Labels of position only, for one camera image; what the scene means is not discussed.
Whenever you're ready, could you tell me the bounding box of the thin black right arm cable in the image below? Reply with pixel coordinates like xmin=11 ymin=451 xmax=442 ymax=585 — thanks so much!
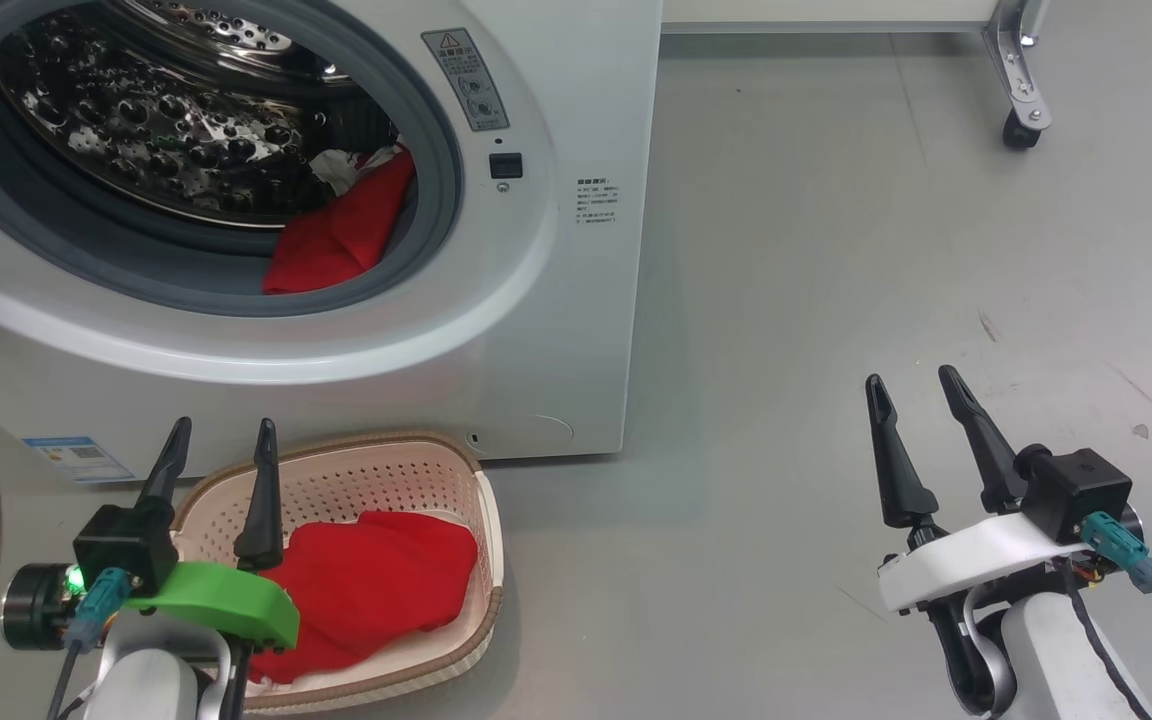
xmin=1061 ymin=560 xmax=1152 ymax=720

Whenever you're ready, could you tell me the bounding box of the teal-plug right camera cable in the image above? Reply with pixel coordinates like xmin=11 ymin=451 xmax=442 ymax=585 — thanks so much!
xmin=1081 ymin=512 xmax=1152 ymax=631

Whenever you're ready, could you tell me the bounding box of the teal-plug left camera cable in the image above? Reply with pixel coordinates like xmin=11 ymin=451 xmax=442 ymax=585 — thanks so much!
xmin=44 ymin=567 xmax=133 ymax=720

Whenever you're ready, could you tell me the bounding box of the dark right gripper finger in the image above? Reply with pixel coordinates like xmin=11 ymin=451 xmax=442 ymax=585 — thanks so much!
xmin=938 ymin=365 xmax=1029 ymax=514
xmin=865 ymin=374 xmax=940 ymax=529

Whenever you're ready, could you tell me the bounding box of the black caster wheel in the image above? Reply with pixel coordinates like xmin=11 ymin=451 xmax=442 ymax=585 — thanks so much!
xmin=1002 ymin=108 xmax=1042 ymax=151

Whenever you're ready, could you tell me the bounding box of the grey warning label sticker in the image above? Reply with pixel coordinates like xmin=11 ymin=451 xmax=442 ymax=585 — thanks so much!
xmin=422 ymin=27 xmax=511 ymax=133

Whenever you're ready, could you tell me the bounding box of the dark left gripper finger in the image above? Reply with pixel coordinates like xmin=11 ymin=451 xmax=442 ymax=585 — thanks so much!
xmin=234 ymin=418 xmax=285 ymax=573
xmin=136 ymin=417 xmax=193 ymax=511

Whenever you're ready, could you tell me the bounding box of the white cabinet panel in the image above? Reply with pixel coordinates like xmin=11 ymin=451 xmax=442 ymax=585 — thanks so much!
xmin=661 ymin=0 xmax=999 ymax=35

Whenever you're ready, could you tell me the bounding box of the round white filter cover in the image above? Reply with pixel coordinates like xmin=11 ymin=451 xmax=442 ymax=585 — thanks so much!
xmin=476 ymin=415 xmax=574 ymax=456

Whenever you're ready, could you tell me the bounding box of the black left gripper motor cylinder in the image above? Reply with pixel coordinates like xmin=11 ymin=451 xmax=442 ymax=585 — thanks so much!
xmin=2 ymin=563 xmax=82 ymax=652

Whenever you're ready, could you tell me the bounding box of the blue energy label sticker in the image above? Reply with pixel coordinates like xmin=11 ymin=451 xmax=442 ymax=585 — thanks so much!
xmin=22 ymin=435 xmax=137 ymax=484

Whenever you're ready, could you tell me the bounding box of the small black text label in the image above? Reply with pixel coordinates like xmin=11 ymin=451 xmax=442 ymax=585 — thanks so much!
xmin=576 ymin=178 xmax=619 ymax=225

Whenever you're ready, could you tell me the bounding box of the red garment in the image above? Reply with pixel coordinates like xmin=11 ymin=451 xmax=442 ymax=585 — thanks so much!
xmin=263 ymin=145 xmax=417 ymax=296
xmin=249 ymin=510 xmax=479 ymax=686

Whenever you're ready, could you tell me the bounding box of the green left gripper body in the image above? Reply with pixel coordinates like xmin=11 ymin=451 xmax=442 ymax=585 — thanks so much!
xmin=123 ymin=562 xmax=301 ymax=651

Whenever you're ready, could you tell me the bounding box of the white front-load washing machine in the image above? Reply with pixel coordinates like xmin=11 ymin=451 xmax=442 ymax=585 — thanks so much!
xmin=0 ymin=0 xmax=664 ymax=481

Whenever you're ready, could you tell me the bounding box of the metal cart leg bracket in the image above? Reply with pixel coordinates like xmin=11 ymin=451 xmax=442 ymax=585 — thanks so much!
xmin=981 ymin=0 xmax=1054 ymax=121

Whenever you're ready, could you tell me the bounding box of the cream perforated basket brown rim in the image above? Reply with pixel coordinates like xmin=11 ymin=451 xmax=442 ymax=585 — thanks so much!
xmin=168 ymin=431 xmax=505 ymax=714

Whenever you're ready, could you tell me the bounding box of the teal-plug camera cable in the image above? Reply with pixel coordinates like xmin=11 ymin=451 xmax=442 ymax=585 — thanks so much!
xmin=1081 ymin=512 xmax=1152 ymax=631
xmin=44 ymin=567 xmax=133 ymax=720

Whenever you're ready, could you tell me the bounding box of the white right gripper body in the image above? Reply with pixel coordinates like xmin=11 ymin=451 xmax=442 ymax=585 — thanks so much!
xmin=876 ymin=512 xmax=1092 ymax=613

